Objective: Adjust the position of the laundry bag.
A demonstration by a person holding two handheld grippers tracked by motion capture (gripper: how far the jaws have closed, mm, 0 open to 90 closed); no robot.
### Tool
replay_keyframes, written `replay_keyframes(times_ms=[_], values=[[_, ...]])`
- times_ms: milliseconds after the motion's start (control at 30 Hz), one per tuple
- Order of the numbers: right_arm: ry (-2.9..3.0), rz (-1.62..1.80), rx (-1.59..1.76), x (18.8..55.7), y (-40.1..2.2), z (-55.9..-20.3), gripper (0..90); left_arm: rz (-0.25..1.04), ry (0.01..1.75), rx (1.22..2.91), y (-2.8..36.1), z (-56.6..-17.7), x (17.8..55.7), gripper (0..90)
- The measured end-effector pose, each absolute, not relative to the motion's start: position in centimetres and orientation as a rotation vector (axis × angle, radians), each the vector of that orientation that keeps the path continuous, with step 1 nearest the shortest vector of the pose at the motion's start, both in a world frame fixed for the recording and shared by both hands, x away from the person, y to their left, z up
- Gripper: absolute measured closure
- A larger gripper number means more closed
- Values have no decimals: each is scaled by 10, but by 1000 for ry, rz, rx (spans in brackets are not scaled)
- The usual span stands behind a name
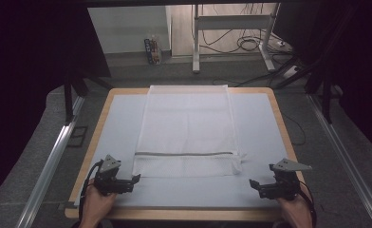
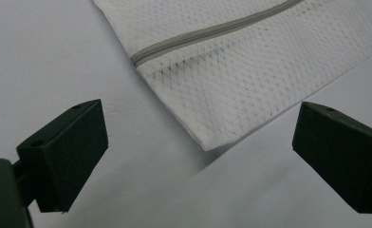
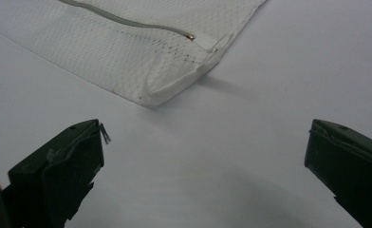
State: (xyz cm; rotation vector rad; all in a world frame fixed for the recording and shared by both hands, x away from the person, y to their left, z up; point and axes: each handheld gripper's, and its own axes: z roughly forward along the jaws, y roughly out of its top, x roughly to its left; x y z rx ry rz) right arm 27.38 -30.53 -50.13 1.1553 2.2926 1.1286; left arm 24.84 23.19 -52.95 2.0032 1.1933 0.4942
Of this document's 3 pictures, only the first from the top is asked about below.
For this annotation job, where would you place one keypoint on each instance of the white mesh laundry bag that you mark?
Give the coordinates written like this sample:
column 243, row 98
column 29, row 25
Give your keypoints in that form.
column 187, row 126

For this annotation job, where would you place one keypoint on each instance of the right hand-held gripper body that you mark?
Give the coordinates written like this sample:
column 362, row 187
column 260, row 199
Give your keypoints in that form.
column 283, row 185

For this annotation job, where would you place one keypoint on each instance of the white power strip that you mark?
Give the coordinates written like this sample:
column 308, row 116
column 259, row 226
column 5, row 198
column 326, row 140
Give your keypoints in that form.
column 291, row 71

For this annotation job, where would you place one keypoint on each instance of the person's left hand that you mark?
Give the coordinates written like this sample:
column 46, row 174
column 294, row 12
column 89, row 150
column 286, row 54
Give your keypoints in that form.
column 97, row 202

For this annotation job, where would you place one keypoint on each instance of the aluminium floor rail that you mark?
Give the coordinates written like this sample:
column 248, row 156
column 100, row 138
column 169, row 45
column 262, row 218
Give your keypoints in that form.
column 52, row 158
column 348, row 158

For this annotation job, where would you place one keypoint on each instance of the black metal stand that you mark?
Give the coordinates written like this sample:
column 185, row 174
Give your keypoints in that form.
column 326, row 98
column 68, row 98

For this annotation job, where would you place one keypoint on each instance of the black curtain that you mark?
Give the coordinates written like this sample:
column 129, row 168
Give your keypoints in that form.
column 26, row 63
column 358, row 63

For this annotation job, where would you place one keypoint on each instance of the pack of bottles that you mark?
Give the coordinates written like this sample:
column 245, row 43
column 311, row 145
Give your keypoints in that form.
column 153, row 50

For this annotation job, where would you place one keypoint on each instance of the white metal desk frame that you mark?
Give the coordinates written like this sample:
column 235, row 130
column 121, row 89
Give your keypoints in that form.
column 231, row 22

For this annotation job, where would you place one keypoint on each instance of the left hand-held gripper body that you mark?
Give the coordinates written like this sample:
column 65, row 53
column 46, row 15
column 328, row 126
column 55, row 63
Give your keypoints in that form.
column 108, row 182

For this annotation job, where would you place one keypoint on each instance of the black frame on floor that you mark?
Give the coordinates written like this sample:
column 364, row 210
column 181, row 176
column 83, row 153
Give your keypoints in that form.
column 77, row 136

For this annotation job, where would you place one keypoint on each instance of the person's right hand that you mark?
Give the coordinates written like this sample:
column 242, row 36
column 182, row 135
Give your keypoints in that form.
column 296, row 212

